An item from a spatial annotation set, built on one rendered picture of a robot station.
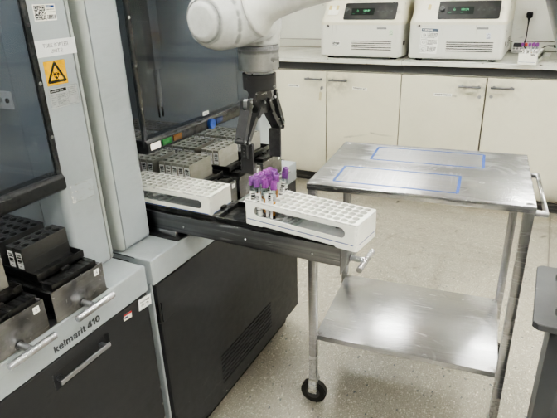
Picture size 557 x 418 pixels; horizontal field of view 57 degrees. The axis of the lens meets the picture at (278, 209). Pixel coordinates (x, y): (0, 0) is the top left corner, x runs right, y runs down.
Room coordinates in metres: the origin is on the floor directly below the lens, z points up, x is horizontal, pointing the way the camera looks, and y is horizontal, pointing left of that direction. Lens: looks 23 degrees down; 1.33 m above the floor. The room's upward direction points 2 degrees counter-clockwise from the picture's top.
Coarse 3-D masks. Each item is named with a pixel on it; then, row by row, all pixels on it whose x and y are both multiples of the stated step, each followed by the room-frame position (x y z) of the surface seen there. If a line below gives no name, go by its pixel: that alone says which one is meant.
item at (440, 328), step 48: (384, 144) 1.73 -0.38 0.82; (384, 192) 1.28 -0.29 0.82; (432, 192) 1.26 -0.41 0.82; (480, 192) 1.25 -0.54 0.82; (528, 192) 1.24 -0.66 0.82; (528, 240) 1.15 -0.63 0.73; (384, 288) 1.65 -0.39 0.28; (336, 336) 1.37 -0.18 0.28; (384, 336) 1.36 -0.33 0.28; (432, 336) 1.35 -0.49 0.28; (480, 336) 1.34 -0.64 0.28
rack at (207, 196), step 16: (144, 176) 1.36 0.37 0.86; (160, 176) 1.34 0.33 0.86; (176, 176) 1.34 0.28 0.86; (144, 192) 1.32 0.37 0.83; (160, 192) 1.24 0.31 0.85; (176, 192) 1.22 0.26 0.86; (192, 192) 1.21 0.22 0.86; (208, 192) 1.20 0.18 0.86; (224, 192) 1.23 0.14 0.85; (192, 208) 1.20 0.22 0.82; (208, 208) 1.17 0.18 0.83
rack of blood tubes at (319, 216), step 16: (288, 192) 1.15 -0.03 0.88; (272, 208) 1.07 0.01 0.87; (288, 208) 1.05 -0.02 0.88; (304, 208) 1.05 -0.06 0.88; (320, 208) 1.04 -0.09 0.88; (336, 208) 1.04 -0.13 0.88; (352, 208) 1.04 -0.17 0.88; (368, 208) 1.04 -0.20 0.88; (256, 224) 1.10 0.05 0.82; (272, 224) 1.07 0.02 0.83; (288, 224) 1.05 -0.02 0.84; (304, 224) 1.09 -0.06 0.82; (320, 224) 1.08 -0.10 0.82; (336, 224) 0.97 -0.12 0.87; (352, 224) 0.96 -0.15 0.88; (368, 224) 0.99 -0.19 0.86; (320, 240) 1.00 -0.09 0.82; (336, 240) 0.97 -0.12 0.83; (352, 240) 0.95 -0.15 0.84; (368, 240) 0.99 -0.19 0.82
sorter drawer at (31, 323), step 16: (0, 304) 0.78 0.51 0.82; (16, 304) 0.79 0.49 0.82; (32, 304) 0.81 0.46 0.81; (0, 320) 0.75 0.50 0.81; (16, 320) 0.77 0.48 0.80; (32, 320) 0.80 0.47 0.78; (0, 336) 0.74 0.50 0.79; (16, 336) 0.76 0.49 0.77; (32, 336) 0.79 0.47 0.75; (48, 336) 0.78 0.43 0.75; (0, 352) 0.73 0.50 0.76; (32, 352) 0.74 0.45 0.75
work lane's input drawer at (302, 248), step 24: (168, 216) 1.21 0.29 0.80; (192, 216) 1.19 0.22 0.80; (216, 216) 1.16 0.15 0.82; (240, 216) 1.18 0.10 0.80; (216, 240) 1.15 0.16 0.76; (240, 240) 1.11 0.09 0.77; (264, 240) 1.08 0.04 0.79; (288, 240) 1.05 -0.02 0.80; (312, 240) 1.03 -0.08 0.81; (336, 264) 1.00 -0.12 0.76; (360, 264) 1.01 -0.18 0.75
